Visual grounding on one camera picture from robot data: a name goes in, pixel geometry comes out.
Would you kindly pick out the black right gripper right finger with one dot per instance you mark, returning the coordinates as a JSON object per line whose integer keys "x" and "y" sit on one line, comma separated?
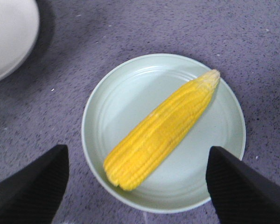
{"x": 239, "y": 194}

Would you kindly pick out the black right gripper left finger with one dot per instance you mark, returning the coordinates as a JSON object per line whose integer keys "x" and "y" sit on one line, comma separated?
{"x": 33, "y": 194}

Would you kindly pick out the yellow corn cob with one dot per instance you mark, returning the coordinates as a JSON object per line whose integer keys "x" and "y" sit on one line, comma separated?
{"x": 159, "y": 133}

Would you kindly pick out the pale green plate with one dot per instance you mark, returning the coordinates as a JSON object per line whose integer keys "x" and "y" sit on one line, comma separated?
{"x": 125, "y": 96}

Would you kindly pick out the white plate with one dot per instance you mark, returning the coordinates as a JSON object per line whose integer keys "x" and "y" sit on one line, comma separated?
{"x": 19, "y": 28}

